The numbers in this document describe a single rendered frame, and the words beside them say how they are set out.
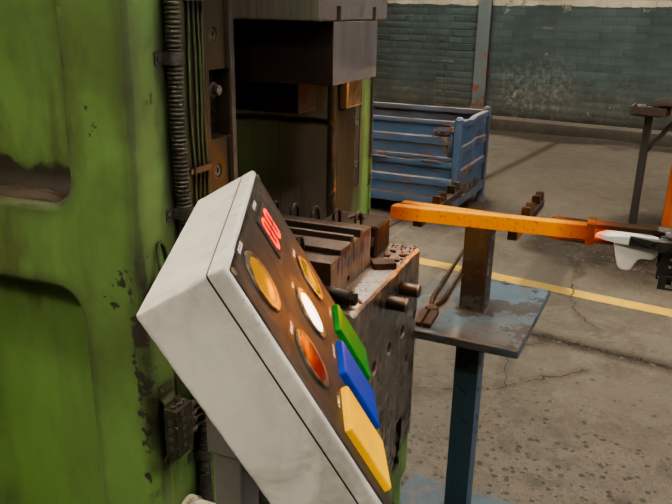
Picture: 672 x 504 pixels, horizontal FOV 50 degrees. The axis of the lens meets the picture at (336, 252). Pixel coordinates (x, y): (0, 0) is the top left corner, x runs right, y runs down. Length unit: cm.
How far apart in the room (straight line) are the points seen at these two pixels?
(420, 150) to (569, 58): 415
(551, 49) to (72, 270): 813
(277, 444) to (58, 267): 56
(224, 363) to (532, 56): 851
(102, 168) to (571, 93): 810
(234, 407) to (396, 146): 451
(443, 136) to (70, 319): 397
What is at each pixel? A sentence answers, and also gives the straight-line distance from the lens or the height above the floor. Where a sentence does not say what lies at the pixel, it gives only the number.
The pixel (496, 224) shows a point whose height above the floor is 105.
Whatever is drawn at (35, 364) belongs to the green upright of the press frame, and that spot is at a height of 83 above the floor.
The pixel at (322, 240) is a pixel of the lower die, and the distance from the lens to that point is 128.
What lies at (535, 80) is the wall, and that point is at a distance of 897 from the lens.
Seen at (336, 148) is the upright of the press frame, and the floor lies 110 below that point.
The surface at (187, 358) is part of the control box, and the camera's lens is 57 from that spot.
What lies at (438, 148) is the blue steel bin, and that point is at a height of 50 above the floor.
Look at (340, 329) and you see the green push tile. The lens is 81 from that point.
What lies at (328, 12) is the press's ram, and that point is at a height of 138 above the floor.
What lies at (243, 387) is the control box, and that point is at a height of 110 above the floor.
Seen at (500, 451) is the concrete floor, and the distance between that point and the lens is 252.
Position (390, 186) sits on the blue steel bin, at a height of 20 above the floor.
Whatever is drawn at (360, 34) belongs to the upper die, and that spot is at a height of 134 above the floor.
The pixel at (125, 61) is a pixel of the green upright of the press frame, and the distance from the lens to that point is 93.
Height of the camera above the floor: 138
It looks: 19 degrees down
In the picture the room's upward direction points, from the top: 1 degrees clockwise
